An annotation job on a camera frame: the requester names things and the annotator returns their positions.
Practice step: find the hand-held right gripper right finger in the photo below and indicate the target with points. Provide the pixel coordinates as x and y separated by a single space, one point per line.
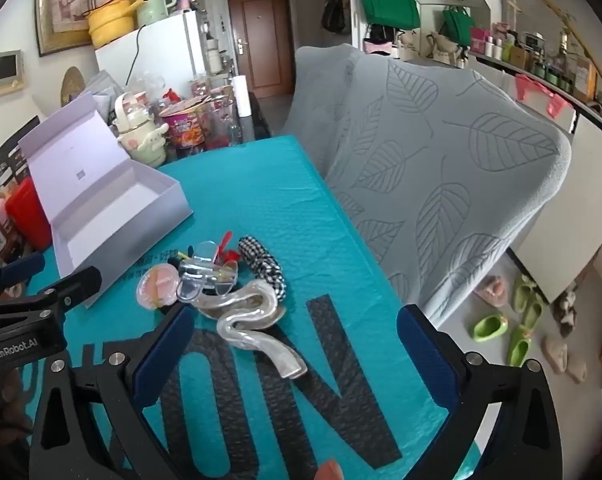
428 355

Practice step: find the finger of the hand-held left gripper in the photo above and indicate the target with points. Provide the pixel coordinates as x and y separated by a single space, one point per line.
76 282
21 267

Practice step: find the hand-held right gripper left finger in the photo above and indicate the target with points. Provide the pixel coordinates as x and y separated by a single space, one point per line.
163 352

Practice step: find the clear plastic hair clip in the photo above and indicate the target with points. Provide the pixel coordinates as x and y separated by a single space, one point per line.
188 287
203 252

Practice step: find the white gift box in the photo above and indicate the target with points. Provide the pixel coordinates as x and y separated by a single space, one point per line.
106 210

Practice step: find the pearl claw hair clip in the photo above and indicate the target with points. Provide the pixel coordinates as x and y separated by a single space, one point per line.
261 345

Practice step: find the black hair clip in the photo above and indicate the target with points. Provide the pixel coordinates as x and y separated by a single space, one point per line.
188 250

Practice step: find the red bow hair clip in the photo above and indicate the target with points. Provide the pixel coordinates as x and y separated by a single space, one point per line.
226 242

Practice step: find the checkered scrunchie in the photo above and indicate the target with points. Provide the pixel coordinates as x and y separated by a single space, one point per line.
261 260

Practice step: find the person's left hand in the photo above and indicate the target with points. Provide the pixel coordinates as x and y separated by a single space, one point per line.
17 400

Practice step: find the person's right hand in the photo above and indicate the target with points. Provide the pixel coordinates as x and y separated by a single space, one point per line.
328 472

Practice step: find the red canister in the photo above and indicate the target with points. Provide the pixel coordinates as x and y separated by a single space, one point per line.
28 215

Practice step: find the green slipper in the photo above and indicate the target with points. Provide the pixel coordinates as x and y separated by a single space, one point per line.
533 311
518 347
491 327
523 290

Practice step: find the pink slipper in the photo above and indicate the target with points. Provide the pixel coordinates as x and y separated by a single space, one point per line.
491 290

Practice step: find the black printed food bag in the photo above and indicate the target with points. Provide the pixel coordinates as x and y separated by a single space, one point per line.
11 155

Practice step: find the beige slipper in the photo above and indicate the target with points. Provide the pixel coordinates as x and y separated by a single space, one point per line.
576 367
556 352

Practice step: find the white plush charm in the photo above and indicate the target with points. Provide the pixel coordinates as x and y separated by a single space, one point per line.
151 147

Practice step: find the purple instant noodle cup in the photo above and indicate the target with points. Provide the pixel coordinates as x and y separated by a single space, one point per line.
183 127

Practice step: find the woven straw fan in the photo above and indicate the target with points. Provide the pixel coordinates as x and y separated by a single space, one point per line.
71 85

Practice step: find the chair with grey leaf cover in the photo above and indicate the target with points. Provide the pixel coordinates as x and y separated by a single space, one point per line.
431 160
316 100

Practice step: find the teal bubble mailer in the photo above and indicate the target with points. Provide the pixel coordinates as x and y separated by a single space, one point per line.
306 200

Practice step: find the grey plastic bag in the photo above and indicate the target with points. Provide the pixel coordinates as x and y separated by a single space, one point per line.
101 85

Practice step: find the glass mug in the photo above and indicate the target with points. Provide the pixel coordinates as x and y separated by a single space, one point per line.
216 130

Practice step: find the white cabinet panel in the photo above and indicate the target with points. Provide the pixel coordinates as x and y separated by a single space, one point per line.
581 200

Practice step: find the white paper roll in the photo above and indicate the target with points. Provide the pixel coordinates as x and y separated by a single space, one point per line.
242 97

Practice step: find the white fridge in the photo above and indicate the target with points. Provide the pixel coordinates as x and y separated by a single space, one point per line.
166 50

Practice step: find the yellow cooking pot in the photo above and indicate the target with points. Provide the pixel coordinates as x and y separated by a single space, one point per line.
111 25

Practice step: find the framed picture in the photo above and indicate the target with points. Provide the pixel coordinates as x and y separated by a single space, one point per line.
63 5

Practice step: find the pink bag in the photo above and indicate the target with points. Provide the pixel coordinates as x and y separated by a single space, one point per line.
536 92

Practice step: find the pale green electric kettle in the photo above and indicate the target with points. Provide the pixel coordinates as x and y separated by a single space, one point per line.
151 2

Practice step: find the brown wooden door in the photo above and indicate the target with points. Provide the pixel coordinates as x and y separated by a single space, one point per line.
261 35

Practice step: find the row of jars on shelf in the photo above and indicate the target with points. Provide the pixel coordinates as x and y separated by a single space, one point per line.
536 60

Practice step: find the green tote bag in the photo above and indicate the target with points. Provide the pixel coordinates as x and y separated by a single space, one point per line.
458 25
388 7

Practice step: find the black hanging bag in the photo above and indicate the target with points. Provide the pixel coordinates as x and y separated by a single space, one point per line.
335 10

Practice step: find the wall intercom screen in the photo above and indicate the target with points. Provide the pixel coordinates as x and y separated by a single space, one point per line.
1 70

